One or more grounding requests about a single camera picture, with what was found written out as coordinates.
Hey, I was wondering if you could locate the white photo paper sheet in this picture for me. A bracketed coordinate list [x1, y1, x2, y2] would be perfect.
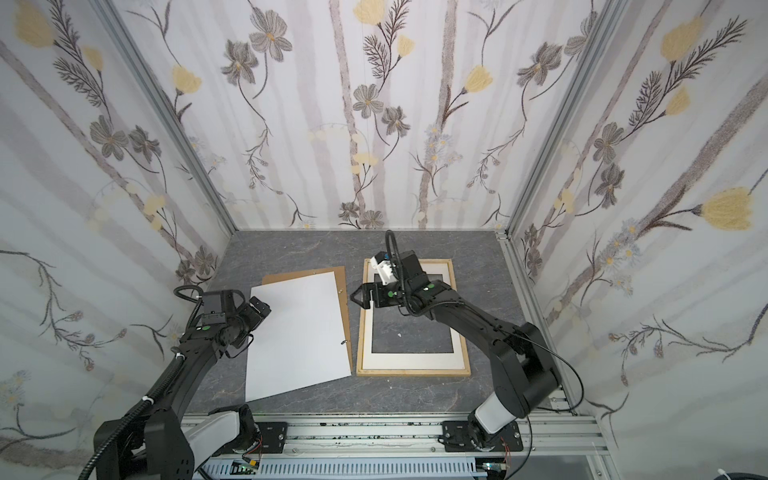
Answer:
[244, 271, 351, 401]

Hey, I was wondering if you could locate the wooden picture frame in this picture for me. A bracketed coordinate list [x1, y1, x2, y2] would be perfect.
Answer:
[356, 258, 472, 378]

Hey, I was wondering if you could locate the white mat photo sheet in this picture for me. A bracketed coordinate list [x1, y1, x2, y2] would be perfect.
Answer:
[361, 262, 467, 371]

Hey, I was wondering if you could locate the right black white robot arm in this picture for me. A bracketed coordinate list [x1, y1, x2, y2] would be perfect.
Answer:
[350, 251, 561, 451]

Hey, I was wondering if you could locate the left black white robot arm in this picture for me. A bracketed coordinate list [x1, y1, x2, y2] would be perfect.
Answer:
[80, 285, 271, 479]

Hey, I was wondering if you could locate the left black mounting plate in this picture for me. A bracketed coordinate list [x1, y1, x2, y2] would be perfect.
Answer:
[253, 421, 288, 454]

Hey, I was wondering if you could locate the black mounting plate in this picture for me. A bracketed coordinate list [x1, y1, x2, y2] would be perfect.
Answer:
[253, 421, 288, 454]
[438, 420, 524, 453]

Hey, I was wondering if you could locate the small green circuit board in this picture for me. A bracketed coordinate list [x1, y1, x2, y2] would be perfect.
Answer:
[230, 461, 260, 475]

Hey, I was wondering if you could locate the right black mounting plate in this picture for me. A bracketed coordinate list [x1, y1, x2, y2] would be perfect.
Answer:
[438, 420, 524, 453]

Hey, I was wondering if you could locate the brown frame backing board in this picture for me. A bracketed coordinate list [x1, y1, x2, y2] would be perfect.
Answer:
[261, 266, 354, 369]

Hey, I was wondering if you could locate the left black corrugated cable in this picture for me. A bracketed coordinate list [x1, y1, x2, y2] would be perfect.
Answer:
[76, 284, 205, 480]

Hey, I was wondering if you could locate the right black cable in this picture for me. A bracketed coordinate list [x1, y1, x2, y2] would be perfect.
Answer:
[509, 329, 586, 480]

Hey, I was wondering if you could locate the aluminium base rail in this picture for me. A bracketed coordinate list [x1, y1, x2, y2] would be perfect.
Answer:
[253, 412, 609, 460]

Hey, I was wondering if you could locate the white slotted cable duct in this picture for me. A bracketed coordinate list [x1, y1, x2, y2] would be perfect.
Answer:
[203, 457, 487, 479]

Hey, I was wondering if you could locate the left corner aluminium post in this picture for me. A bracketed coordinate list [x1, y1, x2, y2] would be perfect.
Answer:
[89, 0, 238, 236]

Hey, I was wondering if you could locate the corner aluminium post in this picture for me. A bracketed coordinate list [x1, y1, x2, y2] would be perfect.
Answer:
[89, 0, 238, 236]
[504, 0, 629, 238]

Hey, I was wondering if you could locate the right corner aluminium post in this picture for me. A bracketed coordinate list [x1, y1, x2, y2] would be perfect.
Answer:
[504, 0, 629, 238]

